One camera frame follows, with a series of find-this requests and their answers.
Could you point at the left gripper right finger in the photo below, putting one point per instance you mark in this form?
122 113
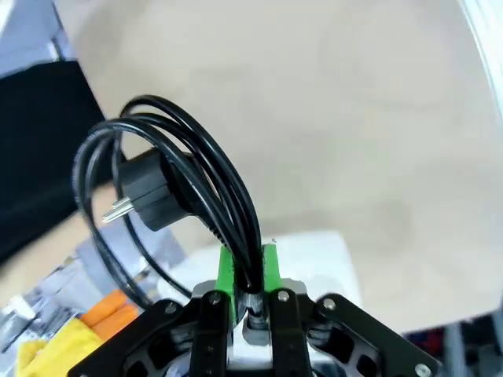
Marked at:
287 334

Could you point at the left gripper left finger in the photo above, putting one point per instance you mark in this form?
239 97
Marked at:
210 334

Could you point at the person's right hand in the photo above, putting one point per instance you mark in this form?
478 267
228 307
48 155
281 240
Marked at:
100 196

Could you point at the orange shorts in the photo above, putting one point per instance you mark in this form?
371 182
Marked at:
110 314

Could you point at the yellow hoodie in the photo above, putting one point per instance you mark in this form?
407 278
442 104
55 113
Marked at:
59 349

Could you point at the person in black T-shirt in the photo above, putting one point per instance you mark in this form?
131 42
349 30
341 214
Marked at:
39 157

